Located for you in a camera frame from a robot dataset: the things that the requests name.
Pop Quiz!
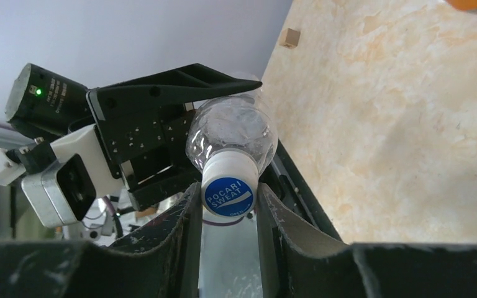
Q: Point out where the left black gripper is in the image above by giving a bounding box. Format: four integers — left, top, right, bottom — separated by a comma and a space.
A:
86, 63, 262, 211

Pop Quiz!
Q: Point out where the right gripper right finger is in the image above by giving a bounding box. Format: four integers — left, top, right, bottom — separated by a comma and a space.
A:
257, 184, 477, 297

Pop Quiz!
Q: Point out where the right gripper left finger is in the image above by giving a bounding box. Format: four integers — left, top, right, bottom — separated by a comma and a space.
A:
0, 183, 202, 297

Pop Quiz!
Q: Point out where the clear bottle blue cap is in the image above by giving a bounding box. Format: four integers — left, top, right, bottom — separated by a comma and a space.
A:
185, 87, 278, 174

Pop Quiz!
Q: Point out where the white blue Pocari cap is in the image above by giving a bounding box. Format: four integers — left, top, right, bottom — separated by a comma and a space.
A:
201, 149, 260, 219

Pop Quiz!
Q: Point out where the wooden cube near left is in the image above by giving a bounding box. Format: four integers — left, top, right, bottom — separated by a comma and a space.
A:
278, 28, 301, 49

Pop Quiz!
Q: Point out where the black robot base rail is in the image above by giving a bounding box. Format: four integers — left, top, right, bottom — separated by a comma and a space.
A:
260, 142, 341, 241

